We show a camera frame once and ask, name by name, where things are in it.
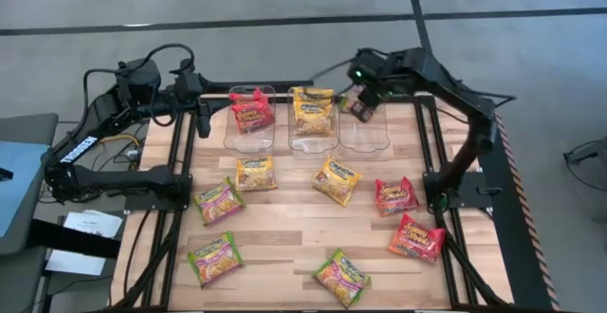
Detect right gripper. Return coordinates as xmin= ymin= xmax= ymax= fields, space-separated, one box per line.
xmin=347 ymin=49 xmax=388 ymax=111

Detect white paper sheet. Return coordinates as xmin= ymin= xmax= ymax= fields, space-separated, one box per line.
xmin=63 ymin=210 xmax=124 ymax=239
xmin=44 ymin=248 xmax=109 ymax=277

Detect black aluminium frame rail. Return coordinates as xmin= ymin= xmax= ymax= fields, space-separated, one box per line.
xmin=445 ymin=208 xmax=506 ymax=310
xmin=159 ymin=108 xmax=199 ymax=310
xmin=414 ymin=98 xmax=464 ymax=310
xmin=140 ymin=111 xmax=185 ymax=310
xmin=197 ymin=92 xmax=435 ymax=104

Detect black table edge panel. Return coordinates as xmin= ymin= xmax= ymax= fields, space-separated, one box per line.
xmin=476 ymin=127 xmax=556 ymax=312

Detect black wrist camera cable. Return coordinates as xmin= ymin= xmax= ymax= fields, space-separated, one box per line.
xmin=307 ymin=56 xmax=361 ymax=83
xmin=141 ymin=42 xmax=196 ymax=77

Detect blue mat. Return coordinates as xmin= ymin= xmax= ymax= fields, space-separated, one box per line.
xmin=0 ymin=140 xmax=51 ymax=239

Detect yellow Maruchan creamy chicken pack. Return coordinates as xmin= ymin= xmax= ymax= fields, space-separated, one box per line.
xmin=291 ymin=86 xmax=336 ymax=108
xmin=234 ymin=155 xmax=279 ymax=193
xmin=292 ymin=100 xmax=336 ymax=138
xmin=311 ymin=156 xmax=364 ymax=208

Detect yellow cable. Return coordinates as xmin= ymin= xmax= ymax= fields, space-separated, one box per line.
xmin=97 ymin=134 xmax=142 ymax=149

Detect black yellow hazard strip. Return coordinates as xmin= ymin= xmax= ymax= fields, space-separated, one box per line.
xmin=492 ymin=111 xmax=563 ymax=312

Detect clear plastic bin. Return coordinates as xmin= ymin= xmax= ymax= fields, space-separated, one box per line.
xmin=337 ymin=95 xmax=392 ymax=161
xmin=286 ymin=85 xmax=340 ymax=161
xmin=222 ymin=83 xmax=278 ymax=156

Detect red Savory Noodles pack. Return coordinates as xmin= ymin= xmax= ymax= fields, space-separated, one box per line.
xmin=374 ymin=175 xmax=420 ymax=218
xmin=232 ymin=95 xmax=276 ymax=135
xmin=229 ymin=87 xmax=267 ymax=111
xmin=387 ymin=212 xmax=448 ymax=264

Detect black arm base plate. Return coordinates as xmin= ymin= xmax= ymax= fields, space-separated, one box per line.
xmin=123 ymin=174 xmax=194 ymax=212
xmin=422 ymin=169 xmax=495 ymax=211

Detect gray desk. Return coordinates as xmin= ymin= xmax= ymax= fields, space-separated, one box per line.
xmin=0 ymin=112 xmax=61 ymax=313

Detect pink Maruchan lime shrimp pack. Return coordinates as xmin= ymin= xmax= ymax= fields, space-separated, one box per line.
xmin=339 ymin=83 xmax=377 ymax=124
xmin=311 ymin=247 xmax=373 ymax=309
xmin=186 ymin=230 xmax=245 ymax=289
xmin=192 ymin=176 xmax=247 ymax=228

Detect black frame crossbar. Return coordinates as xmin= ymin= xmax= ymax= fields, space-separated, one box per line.
xmin=207 ymin=80 xmax=315 ymax=94

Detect black flat bar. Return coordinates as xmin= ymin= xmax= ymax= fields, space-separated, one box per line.
xmin=27 ymin=217 xmax=123 ymax=261

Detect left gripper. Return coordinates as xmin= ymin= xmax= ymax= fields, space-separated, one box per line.
xmin=173 ymin=68 xmax=213 ymax=138

